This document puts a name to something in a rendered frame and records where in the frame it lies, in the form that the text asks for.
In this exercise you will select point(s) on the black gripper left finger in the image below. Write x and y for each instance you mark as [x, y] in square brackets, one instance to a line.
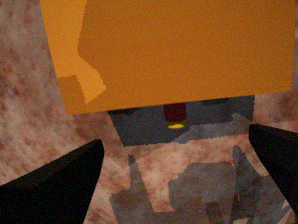
[57, 193]

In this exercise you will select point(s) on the red cylinder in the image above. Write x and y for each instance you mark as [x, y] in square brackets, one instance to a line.
[175, 115]

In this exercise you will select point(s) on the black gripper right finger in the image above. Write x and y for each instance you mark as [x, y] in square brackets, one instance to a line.
[278, 152]

